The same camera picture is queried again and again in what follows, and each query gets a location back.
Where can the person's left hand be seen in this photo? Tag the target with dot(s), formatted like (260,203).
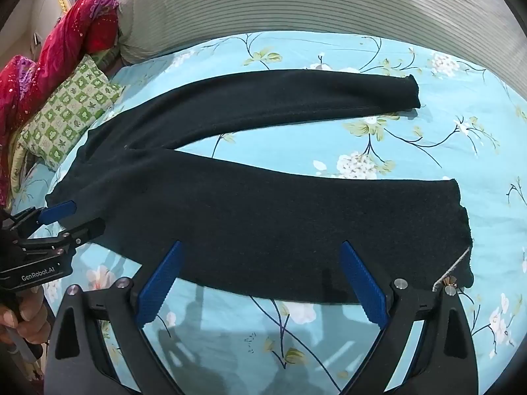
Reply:
(29,312)

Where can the red floral blanket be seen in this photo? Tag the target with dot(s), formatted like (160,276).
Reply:
(61,45)

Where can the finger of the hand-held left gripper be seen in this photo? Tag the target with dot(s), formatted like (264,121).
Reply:
(84,230)
(57,210)

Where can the black pants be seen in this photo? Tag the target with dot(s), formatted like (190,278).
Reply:
(255,222)

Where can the green patterned pillow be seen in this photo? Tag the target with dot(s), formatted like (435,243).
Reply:
(70,111)

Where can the blue floral bed sheet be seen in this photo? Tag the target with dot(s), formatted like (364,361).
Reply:
(267,144)

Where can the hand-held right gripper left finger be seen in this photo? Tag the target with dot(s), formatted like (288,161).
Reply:
(161,283)

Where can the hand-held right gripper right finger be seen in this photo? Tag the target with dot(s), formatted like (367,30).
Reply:
(364,284)

